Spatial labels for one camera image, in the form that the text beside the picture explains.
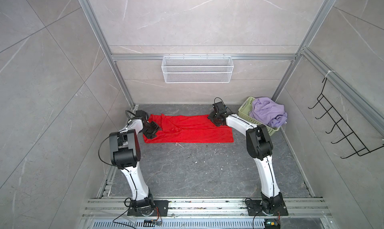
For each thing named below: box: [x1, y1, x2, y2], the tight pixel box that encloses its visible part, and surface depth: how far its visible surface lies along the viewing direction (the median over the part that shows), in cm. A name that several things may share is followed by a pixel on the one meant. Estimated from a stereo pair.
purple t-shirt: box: [248, 97, 288, 128], surface depth 106 cm
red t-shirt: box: [143, 114, 234, 144], surface depth 103 cm
